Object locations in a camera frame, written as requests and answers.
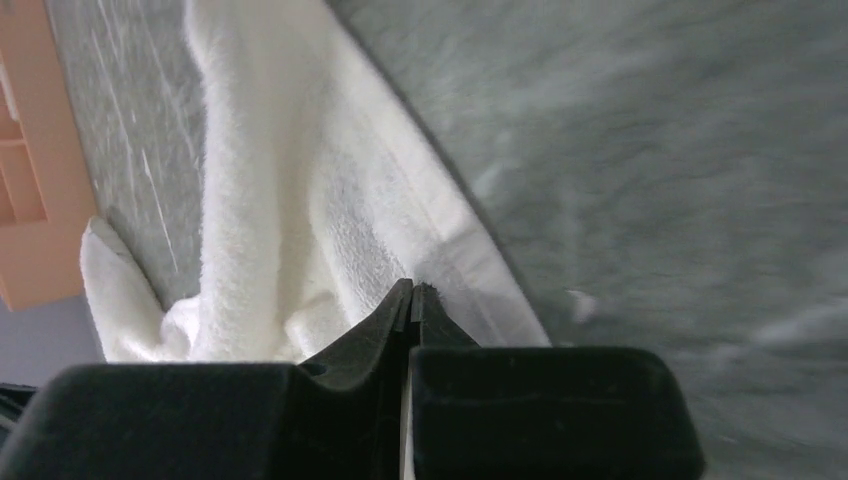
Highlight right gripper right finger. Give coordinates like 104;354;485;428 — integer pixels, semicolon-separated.
410;284;706;479

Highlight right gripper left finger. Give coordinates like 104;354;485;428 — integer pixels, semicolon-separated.
1;279;412;479

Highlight cream white towel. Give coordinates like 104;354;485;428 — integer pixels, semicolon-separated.
80;1;549;363

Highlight orange plastic file organizer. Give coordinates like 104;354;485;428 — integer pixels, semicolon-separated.
1;1;97;311

